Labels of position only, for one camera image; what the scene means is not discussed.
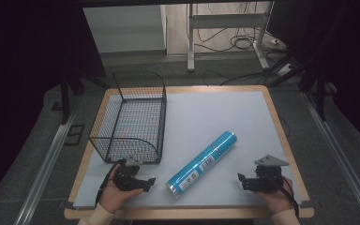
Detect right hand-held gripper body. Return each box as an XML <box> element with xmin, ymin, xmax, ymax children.
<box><xmin>252</xmin><ymin>154</ymin><xmax>291</xmax><ymax>193</ymax></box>

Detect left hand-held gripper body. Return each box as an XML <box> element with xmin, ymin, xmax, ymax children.
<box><xmin>112</xmin><ymin>157</ymin><xmax>146</xmax><ymax>192</ymax></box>

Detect blue cylindrical roll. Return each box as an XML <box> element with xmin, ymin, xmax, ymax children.
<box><xmin>165</xmin><ymin>130</ymin><xmax>238</xmax><ymax>199</ymax></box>

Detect black wire basket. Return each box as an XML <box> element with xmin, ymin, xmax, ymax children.
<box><xmin>88</xmin><ymin>70</ymin><xmax>168</xmax><ymax>165</ymax></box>

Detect person's left hand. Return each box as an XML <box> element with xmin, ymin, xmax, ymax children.
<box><xmin>98</xmin><ymin>163</ymin><xmax>145</xmax><ymax>215</ymax></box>

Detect person's right hand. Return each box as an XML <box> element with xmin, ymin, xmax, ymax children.
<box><xmin>255</xmin><ymin>175</ymin><xmax>295</xmax><ymax>216</ymax></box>

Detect grey table mat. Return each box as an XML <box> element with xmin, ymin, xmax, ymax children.
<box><xmin>72</xmin><ymin>90</ymin><xmax>303</xmax><ymax>210</ymax></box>

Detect black metal stand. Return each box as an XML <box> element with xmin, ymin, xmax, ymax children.
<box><xmin>50</xmin><ymin>59</ymin><xmax>111</xmax><ymax>126</ymax></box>
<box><xmin>267</xmin><ymin>50</ymin><xmax>338</xmax><ymax>123</ymax></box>

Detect white power strip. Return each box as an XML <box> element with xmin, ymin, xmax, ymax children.
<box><xmin>276</xmin><ymin>63</ymin><xmax>295</xmax><ymax>78</ymax></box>

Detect dark curtain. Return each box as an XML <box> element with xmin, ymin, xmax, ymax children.
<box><xmin>0</xmin><ymin>0</ymin><xmax>107</xmax><ymax>201</ymax></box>
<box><xmin>266</xmin><ymin>0</ymin><xmax>360</xmax><ymax>154</ymax></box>

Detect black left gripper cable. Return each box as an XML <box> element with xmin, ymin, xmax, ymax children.
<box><xmin>95</xmin><ymin>158</ymin><xmax>128</xmax><ymax>205</ymax></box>

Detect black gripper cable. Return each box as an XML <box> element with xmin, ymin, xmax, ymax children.
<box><xmin>95</xmin><ymin>158</ymin><xmax>128</xmax><ymax>205</ymax></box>
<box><xmin>266</xmin><ymin>172</ymin><xmax>300</xmax><ymax>219</ymax></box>

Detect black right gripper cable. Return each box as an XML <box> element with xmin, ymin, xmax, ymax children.
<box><xmin>266</xmin><ymin>172</ymin><xmax>300</xmax><ymax>219</ymax></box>

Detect black rectangular floor frame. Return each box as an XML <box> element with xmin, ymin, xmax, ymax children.
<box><xmin>63</xmin><ymin>124</ymin><xmax>86</xmax><ymax>146</ymax></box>

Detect metal floor rail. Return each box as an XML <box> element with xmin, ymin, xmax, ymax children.
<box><xmin>302</xmin><ymin>90</ymin><xmax>360</xmax><ymax>225</ymax></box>
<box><xmin>13</xmin><ymin>102</ymin><xmax>80</xmax><ymax>225</ymax></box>

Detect tangle of black floor cables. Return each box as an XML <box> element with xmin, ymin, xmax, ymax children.
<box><xmin>196</xmin><ymin>2</ymin><xmax>290</xmax><ymax>87</ymax></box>

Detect white wall panel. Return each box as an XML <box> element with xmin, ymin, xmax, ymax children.
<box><xmin>82</xmin><ymin>5</ymin><xmax>167</xmax><ymax>54</ymax></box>

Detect white desk frame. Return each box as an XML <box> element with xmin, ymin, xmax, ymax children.
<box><xmin>186</xmin><ymin>2</ymin><xmax>276</xmax><ymax>73</ymax></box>

